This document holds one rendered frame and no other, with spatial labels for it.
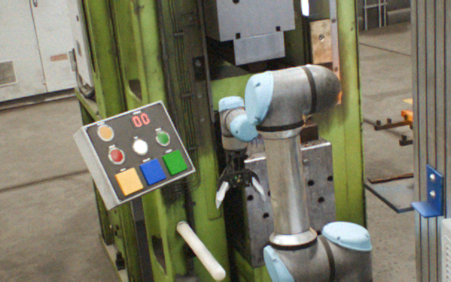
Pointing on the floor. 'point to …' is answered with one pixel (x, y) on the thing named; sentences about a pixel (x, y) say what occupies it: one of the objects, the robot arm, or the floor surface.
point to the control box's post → (142, 240)
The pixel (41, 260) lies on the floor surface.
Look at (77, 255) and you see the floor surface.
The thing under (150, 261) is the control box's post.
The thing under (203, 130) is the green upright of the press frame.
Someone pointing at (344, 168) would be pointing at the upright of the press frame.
